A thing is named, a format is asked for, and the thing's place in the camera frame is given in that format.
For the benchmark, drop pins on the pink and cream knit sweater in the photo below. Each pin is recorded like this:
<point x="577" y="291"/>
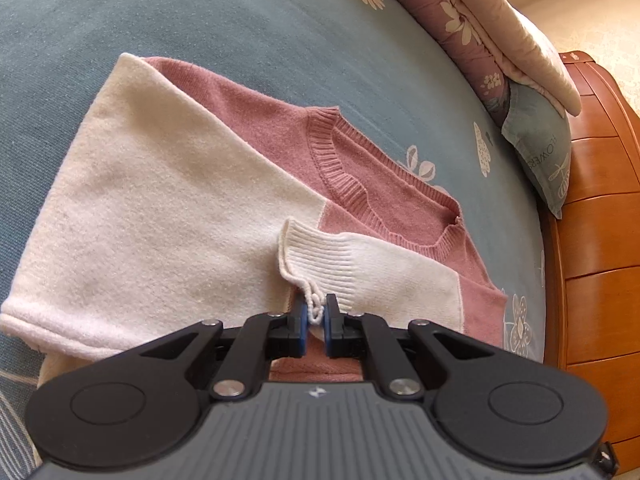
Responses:
<point x="150" y="185"/>

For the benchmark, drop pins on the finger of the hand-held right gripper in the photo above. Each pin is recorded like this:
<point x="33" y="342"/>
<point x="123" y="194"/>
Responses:
<point x="607" y="462"/>

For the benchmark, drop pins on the wooden bed headboard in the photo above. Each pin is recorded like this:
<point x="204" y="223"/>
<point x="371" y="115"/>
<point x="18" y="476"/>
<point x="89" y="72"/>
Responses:
<point x="600" y="260"/>

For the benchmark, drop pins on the blue-green pillow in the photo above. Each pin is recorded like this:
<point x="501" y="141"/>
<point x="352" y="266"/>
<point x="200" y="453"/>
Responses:
<point x="540" y="150"/>

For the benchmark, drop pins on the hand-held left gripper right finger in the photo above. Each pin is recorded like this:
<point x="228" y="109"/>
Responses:
<point x="330" y="330"/>

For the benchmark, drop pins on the blue floral bed sheet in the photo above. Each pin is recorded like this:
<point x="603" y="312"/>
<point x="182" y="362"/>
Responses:
<point x="250" y="20"/>

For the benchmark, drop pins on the folded pink floral quilt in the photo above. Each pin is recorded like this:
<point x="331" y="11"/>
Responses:
<point x="450" y="10"/>

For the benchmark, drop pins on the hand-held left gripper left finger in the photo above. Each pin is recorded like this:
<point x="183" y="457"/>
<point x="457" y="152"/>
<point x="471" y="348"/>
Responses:
<point x="301" y="330"/>

